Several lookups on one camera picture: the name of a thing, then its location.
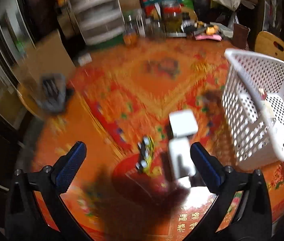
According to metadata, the white charger with prongs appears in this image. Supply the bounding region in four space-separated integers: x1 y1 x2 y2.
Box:
168 137 196 188

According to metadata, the white square charger block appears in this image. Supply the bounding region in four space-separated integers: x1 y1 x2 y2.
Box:
169 109 198 138

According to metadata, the white perforated plastic basket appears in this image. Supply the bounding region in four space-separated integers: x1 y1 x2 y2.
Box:
222 48 284 171

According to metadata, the yellow toy race car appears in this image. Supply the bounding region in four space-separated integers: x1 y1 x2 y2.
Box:
135 136 154 175

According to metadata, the grey black phone stand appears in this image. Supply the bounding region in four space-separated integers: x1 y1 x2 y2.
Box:
37 74 66 114

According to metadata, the red patterned tablecloth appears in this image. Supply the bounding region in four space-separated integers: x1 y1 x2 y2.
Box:
32 39 284 240

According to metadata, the brown cardboard box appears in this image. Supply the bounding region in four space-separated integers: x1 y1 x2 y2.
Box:
14 31 76 83

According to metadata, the wooden chair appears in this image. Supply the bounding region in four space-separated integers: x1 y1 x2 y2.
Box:
254 31 284 61

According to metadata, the orange jar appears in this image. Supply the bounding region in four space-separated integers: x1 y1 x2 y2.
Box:
123 21 139 46

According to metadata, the glass jar red lid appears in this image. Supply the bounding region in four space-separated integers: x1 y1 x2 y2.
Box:
161 0 182 33

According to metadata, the white plastic drawer tower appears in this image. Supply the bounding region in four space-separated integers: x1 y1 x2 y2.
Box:
69 0 124 46

